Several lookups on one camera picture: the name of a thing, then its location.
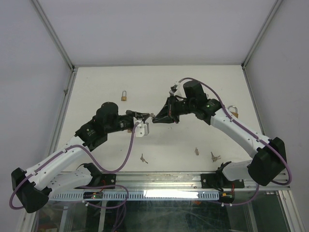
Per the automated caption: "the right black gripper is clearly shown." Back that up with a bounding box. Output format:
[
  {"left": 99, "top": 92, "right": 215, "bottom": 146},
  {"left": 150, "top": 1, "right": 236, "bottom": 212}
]
[{"left": 152, "top": 95, "right": 196, "bottom": 124}]

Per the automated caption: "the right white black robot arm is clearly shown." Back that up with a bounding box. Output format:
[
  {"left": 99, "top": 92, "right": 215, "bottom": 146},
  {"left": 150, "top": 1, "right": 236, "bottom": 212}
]
[{"left": 152, "top": 78, "right": 292, "bottom": 190}]

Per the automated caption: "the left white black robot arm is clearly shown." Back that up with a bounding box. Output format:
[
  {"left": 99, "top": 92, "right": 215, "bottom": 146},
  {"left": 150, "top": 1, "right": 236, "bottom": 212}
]
[{"left": 9, "top": 102, "right": 152, "bottom": 213}]

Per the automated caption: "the small brass padlock left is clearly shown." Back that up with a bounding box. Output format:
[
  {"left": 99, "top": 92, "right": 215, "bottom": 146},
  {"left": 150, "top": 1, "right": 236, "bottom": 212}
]
[{"left": 121, "top": 90, "right": 127, "bottom": 102}]

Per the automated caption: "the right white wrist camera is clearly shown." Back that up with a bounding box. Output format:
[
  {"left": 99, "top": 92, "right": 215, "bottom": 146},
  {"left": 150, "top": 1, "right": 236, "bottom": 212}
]
[{"left": 169, "top": 81, "right": 183, "bottom": 98}]

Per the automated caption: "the aluminium front rail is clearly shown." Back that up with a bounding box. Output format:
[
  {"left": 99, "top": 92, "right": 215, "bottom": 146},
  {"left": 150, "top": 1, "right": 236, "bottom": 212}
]
[{"left": 116, "top": 172, "right": 291, "bottom": 191}]

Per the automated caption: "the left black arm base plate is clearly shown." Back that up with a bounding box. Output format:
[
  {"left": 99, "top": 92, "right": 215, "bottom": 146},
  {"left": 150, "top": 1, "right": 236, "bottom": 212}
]
[{"left": 79, "top": 173, "right": 117, "bottom": 189}]

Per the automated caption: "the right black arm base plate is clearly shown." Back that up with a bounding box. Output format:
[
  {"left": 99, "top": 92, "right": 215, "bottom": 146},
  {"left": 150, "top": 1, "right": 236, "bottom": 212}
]
[{"left": 200, "top": 173, "right": 245, "bottom": 191}]

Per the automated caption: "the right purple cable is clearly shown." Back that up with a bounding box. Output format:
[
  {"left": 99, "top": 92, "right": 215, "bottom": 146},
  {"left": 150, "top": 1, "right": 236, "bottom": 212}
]
[{"left": 177, "top": 77, "right": 293, "bottom": 207}]

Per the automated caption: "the slotted grey cable duct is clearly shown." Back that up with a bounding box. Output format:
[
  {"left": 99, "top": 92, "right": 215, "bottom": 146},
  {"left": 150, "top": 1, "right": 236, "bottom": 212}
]
[{"left": 51, "top": 189, "right": 219, "bottom": 202}]

